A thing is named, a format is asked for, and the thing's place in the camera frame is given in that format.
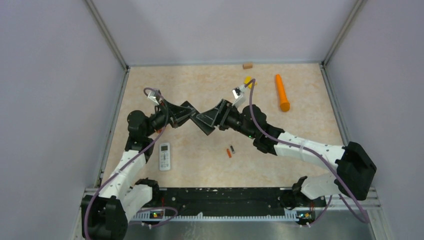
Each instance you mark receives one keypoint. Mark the yellow block left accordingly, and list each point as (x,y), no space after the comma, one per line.
(248,80)

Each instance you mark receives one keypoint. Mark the black remote control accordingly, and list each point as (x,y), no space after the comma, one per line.
(202,126)

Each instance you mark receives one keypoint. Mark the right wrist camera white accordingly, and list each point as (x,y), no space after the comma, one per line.
(239,95)

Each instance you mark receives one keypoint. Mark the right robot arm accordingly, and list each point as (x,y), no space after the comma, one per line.
(351,170)

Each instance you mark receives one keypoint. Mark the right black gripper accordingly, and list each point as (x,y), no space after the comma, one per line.
(225,108)

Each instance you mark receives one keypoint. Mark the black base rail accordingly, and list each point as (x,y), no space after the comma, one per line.
(225,201)

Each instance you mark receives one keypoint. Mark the white remote control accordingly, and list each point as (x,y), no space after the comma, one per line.
(165,157)

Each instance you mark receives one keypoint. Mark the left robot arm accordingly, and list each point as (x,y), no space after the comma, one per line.
(105,215)

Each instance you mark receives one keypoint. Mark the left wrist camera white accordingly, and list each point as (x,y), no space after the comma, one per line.
(155,96)

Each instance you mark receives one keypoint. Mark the orange battery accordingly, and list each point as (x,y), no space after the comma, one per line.
(229,153)

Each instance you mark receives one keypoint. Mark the tan wooden block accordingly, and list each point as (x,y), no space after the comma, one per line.
(247,65)

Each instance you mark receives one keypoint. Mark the orange toy carrot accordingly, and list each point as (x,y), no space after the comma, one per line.
(283,101)

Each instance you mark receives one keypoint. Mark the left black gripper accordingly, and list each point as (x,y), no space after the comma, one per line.
(182,114)

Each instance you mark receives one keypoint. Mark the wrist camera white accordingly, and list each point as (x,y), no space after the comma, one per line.
(239,95)
(155,96)

